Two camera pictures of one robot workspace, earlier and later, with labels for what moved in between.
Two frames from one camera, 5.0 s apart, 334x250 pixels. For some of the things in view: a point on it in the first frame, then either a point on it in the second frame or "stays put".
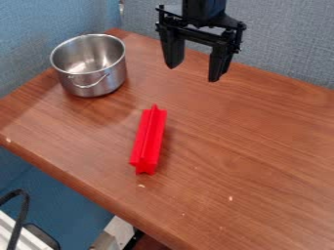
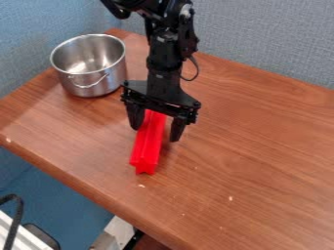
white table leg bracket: x=118 y=237 stays put
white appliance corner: x=27 y=241 stays put
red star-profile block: x=147 y=141 stays put
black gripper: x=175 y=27 → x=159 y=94
